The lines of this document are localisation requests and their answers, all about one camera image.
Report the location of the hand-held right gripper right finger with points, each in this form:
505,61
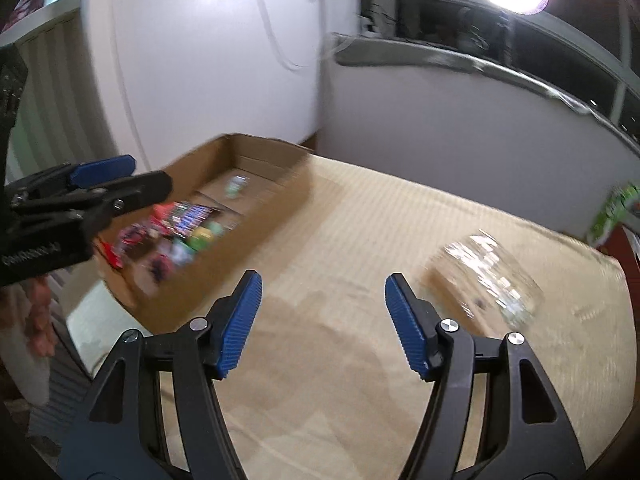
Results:
405,325

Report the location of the cardboard box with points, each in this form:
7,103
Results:
260,220

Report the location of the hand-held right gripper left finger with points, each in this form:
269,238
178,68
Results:
242,320

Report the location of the green white candy packet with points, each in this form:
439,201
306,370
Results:
236,186

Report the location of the white wardrobe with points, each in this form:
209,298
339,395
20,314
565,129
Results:
200,60

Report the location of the window frame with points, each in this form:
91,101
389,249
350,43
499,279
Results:
620,95

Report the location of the grey windowsill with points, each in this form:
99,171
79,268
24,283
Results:
450,60

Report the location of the dark chocolate bar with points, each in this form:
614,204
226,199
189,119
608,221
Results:
192,215

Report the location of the dark red snack packet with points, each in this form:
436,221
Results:
159,266

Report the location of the clear glass jar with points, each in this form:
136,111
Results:
490,280

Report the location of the person's left forearm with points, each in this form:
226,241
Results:
25,375

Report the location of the person's left hand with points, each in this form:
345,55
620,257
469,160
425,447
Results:
41,317

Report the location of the green snack packet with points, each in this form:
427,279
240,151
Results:
204,236

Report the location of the green printed bag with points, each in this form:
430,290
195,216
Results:
610,215

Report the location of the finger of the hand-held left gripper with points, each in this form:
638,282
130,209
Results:
145,189
100,170

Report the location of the red clear chocolate cake packet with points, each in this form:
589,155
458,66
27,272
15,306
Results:
130,236

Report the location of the red box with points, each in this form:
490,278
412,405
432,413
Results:
630,250

